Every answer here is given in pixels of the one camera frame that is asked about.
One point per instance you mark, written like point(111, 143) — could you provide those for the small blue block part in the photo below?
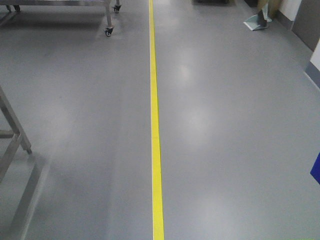
point(315, 171)

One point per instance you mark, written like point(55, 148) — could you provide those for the teal dustpan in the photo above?
point(260, 20)

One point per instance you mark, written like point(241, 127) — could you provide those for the steel frame leg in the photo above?
point(16, 134)

